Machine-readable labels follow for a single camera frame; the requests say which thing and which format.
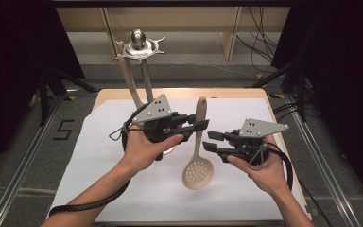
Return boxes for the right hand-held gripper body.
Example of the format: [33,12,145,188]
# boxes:
[222,117,290,167]

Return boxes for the person's right hand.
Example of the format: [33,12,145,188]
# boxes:
[226,135,290,197]

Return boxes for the bundle of thin black cables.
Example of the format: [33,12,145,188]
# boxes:
[235,6,282,76]

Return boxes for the aluminium floor rail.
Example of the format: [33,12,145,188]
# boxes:
[284,94,362,227]
[0,94,64,227]

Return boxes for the person's left hand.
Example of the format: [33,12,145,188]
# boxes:
[119,123,185,173]

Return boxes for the metal utensil hanging rack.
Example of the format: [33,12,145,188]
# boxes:
[114,28,178,162]

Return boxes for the black tripod stand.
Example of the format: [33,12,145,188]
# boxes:
[246,59,310,123]
[37,66,99,128]

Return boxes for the beige spoon with brown handle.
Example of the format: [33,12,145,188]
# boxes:
[116,40,144,110]

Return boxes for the beige perforated skimmer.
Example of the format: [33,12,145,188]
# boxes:
[181,96,216,191]

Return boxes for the black sleeved cable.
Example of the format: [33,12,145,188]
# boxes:
[48,102,154,218]
[264,141,333,227]

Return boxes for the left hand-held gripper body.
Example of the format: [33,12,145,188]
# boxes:
[131,93,184,144]

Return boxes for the black floor cables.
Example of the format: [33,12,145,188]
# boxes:
[272,101,300,123]

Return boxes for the black curtain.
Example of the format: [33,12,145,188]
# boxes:
[0,0,87,183]
[269,0,363,207]

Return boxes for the thin white floor cable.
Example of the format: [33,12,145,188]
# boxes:
[157,61,257,80]

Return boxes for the light wooden furniture frame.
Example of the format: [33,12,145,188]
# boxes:
[56,6,291,63]

